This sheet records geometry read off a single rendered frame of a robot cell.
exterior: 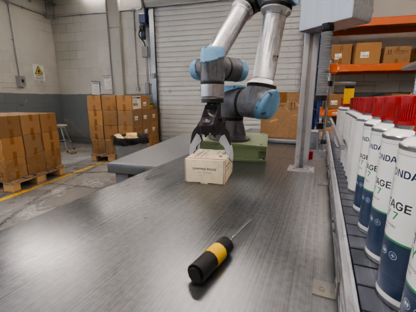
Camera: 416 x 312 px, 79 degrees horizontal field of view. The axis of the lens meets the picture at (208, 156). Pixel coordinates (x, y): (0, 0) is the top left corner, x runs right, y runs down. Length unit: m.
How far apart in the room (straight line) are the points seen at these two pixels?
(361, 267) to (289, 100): 1.25
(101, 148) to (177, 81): 2.15
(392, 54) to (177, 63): 3.79
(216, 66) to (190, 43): 4.87
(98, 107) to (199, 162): 4.06
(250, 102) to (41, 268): 0.81
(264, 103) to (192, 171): 0.39
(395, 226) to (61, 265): 0.44
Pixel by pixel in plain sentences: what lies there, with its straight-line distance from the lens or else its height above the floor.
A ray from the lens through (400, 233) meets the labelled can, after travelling 0.30.
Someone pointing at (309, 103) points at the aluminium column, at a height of 1.07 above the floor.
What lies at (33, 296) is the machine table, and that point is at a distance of 0.44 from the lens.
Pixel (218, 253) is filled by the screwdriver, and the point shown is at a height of 0.85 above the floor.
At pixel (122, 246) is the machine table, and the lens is 0.49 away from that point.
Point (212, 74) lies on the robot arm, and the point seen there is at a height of 1.15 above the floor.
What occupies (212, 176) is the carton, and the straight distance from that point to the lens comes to 0.75.
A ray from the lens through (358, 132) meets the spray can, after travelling 0.62.
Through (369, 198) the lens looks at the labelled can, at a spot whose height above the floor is 0.94.
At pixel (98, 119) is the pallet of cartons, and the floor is 0.73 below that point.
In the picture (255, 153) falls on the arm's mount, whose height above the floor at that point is 0.87.
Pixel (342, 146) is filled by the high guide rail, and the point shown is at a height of 0.96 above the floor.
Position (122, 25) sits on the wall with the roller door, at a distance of 6.54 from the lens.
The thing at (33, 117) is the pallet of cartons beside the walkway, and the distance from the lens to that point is 3.93.
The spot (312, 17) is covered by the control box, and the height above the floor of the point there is 1.31.
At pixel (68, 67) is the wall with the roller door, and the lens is 7.32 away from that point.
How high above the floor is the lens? 1.08
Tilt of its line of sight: 13 degrees down
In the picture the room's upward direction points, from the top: straight up
